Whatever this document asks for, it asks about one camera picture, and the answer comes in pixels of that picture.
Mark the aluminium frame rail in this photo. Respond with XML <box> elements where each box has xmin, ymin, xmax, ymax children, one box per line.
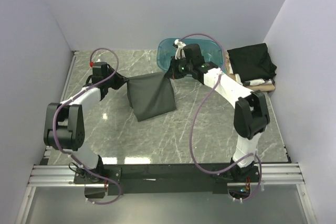
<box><xmin>15</xmin><ymin>50</ymin><xmax>79</xmax><ymax>224</ymax></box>

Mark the grey t shirt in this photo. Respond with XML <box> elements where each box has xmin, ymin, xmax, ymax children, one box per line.
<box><xmin>127</xmin><ymin>72</ymin><xmax>176</xmax><ymax>122</ymax></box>

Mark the black folded t shirt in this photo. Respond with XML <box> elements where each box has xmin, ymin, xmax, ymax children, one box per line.
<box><xmin>227</xmin><ymin>43</ymin><xmax>277</xmax><ymax>82</ymax></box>

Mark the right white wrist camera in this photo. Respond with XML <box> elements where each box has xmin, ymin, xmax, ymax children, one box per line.
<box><xmin>173</xmin><ymin>39</ymin><xmax>186</xmax><ymax>60</ymax></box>

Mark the black base beam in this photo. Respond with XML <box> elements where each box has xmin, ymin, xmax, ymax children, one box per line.
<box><xmin>72</xmin><ymin>162</ymin><xmax>263</xmax><ymax>198</ymax></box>

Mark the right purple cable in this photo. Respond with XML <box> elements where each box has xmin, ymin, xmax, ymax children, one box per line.
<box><xmin>178</xmin><ymin>33</ymin><xmax>263</xmax><ymax>202</ymax></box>

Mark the teal plastic basin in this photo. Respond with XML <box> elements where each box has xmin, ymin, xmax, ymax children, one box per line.
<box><xmin>156</xmin><ymin>38</ymin><xmax>224</xmax><ymax>72</ymax></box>

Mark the white patterned folded t shirt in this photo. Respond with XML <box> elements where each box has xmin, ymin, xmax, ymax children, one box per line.
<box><xmin>229</xmin><ymin>74</ymin><xmax>275</xmax><ymax>87</ymax></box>

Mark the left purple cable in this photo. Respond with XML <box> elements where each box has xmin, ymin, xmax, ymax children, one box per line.
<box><xmin>52</xmin><ymin>48</ymin><xmax>124</xmax><ymax>206</ymax></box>

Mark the purple cable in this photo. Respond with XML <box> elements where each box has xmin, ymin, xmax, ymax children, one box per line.
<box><xmin>178</xmin><ymin>33</ymin><xmax>263</xmax><ymax>202</ymax></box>
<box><xmin>52</xmin><ymin>48</ymin><xmax>124</xmax><ymax>206</ymax></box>

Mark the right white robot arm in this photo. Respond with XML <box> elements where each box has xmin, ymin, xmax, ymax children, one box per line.
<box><xmin>165</xmin><ymin>39</ymin><xmax>270</xmax><ymax>182</ymax></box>

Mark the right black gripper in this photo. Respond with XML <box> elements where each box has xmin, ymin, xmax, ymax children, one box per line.
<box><xmin>165</xmin><ymin>55</ymin><xmax>193</xmax><ymax>80</ymax></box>

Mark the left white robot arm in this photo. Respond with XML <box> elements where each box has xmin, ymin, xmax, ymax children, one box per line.
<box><xmin>44</xmin><ymin>62</ymin><xmax>129</xmax><ymax>184</ymax></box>

